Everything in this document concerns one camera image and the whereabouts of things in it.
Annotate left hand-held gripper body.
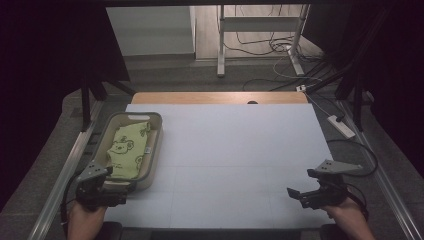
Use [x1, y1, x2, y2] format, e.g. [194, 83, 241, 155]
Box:
[75, 161, 129, 212]

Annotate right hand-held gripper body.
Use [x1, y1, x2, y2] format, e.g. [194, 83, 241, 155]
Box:
[306, 159, 364, 210]

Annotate green bear print pants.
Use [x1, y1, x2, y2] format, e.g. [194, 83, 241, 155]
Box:
[106, 121, 153, 180]

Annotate beige plastic storage basket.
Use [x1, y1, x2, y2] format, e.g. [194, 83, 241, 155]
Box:
[87, 111, 164, 193]

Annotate person's right hand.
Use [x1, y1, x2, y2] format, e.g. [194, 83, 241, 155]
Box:
[320, 195, 364, 225]

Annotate person's left hand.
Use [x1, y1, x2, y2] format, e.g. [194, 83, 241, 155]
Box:
[67, 201, 108, 231]

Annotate white power strip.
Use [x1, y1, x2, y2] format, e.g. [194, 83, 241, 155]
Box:
[327, 114, 357, 140]

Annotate pale blue table mat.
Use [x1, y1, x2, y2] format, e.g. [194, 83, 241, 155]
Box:
[103, 103, 336, 230]

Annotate black metal stand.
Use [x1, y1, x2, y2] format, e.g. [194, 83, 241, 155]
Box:
[79, 71, 138, 133]
[304, 6, 394, 133]

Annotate wooden table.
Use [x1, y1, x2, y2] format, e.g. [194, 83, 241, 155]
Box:
[131, 91, 309, 105]

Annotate aluminium rail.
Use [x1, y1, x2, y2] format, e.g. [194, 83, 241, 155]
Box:
[337, 99, 424, 240]
[27, 99, 104, 240]

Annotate left hand-held gripper cable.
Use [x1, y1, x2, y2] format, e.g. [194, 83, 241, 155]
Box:
[59, 171, 84, 238]

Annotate hand-held gripper cable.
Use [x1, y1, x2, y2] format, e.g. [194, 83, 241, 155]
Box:
[59, 171, 84, 238]
[344, 183, 370, 222]

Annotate right hand-held gripper cable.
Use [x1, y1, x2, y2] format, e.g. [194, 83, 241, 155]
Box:
[344, 183, 370, 222]

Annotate black cable loop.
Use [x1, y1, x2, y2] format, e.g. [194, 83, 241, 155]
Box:
[326, 139, 380, 178]

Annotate tangle of floor cables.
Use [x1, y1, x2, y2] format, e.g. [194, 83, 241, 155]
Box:
[222, 4, 334, 93]

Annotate white wall panel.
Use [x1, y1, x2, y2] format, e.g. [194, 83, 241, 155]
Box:
[105, 5, 196, 57]

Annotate white metal desk frame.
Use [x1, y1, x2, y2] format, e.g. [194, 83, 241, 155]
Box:
[216, 3, 311, 79]

